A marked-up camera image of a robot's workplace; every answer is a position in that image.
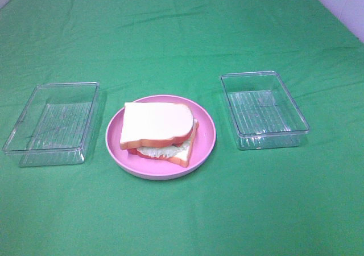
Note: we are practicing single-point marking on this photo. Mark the toast bread slice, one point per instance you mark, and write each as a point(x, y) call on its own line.
point(182, 160)
point(155, 124)

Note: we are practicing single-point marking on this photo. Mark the green lettuce leaf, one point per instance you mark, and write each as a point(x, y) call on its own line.
point(167, 151)

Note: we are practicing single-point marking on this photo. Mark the clear right plastic container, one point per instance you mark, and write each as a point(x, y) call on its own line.
point(262, 112)

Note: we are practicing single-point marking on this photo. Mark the clear plastic container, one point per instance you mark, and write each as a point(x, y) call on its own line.
point(262, 112)
point(56, 125)

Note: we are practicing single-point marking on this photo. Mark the green tablecloth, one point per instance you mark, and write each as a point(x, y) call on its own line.
point(305, 200)

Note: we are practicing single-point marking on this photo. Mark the clear left plastic container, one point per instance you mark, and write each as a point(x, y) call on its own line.
point(56, 125)

